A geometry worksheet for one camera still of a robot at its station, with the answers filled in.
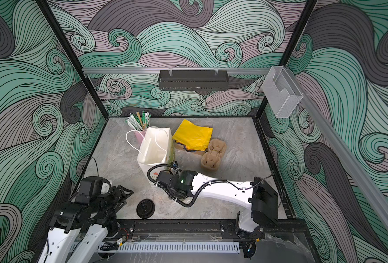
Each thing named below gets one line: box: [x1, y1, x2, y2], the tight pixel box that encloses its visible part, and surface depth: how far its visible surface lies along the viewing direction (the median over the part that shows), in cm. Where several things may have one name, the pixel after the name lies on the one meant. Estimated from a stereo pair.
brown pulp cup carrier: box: [200, 138, 227, 171], surface depth 94 cm
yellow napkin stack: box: [172, 118, 214, 152], surface depth 106 cm
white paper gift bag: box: [137, 127, 176, 182], surface depth 76 cm
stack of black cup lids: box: [135, 198, 156, 219], surface depth 79 cm
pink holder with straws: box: [124, 110, 152, 145], surface depth 95 cm
